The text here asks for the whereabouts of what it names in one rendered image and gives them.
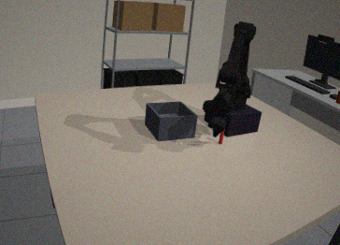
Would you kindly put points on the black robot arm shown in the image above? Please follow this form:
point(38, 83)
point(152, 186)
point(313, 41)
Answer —
point(234, 73)

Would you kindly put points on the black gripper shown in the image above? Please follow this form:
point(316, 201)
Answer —
point(218, 124)

